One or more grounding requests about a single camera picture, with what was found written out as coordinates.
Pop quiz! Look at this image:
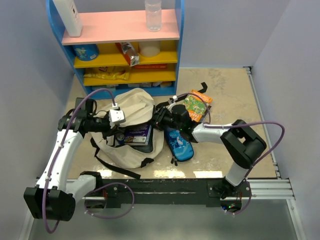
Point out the white cylindrical container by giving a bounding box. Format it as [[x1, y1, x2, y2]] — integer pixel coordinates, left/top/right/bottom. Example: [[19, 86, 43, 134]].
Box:
[[138, 41, 161, 58]]

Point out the blue comic book top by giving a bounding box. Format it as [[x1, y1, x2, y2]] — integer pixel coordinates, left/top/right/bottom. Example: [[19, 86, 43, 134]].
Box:
[[114, 133, 125, 146]]

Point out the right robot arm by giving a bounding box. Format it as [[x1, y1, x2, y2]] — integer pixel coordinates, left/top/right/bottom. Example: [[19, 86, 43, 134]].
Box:
[[151, 104, 267, 199]]

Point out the purple book underneath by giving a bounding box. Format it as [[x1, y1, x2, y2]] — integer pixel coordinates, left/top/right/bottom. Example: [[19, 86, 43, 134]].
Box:
[[124, 124, 152, 146]]

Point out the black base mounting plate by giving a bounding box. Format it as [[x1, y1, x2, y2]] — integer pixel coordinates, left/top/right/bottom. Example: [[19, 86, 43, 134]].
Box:
[[85, 178, 252, 211]]

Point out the white rectangular bottle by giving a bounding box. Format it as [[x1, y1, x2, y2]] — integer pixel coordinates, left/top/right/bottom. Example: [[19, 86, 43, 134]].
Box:
[[53, 0, 83, 37]]

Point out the blue snack cup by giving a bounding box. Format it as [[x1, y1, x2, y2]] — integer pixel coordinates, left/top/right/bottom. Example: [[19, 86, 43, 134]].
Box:
[[72, 44, 100, 62]]

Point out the red silver snack packet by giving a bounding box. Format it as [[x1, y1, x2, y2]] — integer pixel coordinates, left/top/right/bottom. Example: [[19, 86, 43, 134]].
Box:
[[115, 42, 140, 67]]

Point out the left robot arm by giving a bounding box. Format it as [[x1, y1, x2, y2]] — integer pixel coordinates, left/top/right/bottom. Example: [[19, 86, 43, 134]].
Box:
[[23, 97, 111, 222]]

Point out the aluminium frame rail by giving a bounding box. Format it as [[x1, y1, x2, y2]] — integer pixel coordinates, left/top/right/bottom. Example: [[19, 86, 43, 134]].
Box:
[[98, 178, 295, 200]]

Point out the clear plastic bottle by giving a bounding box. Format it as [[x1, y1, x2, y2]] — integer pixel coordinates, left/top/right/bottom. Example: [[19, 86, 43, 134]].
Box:
[[144, 0, 162, 32]]

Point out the grey blue bottom book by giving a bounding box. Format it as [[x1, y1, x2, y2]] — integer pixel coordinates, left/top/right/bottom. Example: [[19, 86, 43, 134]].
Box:
[[203, 105, 212, 118]]

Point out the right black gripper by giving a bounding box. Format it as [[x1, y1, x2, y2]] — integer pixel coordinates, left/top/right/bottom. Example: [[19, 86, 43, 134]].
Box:
[[144, 105, 183, 131]]

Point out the yellow chips bag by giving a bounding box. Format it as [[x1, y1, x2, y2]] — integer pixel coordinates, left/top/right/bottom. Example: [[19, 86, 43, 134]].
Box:
[[84, 66, 132, 81]]

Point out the blue shelf unit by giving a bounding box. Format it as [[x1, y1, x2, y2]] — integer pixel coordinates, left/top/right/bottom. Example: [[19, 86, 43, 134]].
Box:
[[46, 0, 185, 97]]

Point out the white packets bottom shelf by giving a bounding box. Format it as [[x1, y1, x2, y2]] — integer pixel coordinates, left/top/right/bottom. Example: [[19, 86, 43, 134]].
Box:
[[91, 81, 173, 92]]

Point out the beige canvas backpack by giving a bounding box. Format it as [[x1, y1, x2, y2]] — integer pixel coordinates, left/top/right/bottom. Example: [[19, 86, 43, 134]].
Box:
[[90, 88, 169, 180]]

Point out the blue dinosaur pencil case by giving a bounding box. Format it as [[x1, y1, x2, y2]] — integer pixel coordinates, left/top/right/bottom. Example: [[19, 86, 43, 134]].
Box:
[[164, 128, 194, 166]]

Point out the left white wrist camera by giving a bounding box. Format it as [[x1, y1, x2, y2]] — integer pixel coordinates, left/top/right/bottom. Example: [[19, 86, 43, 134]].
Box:
[[108, 103, 126, 125]]

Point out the orange green book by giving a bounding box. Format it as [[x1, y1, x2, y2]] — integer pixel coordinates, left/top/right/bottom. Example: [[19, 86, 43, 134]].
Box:
[[182, 89, 213, 122]]

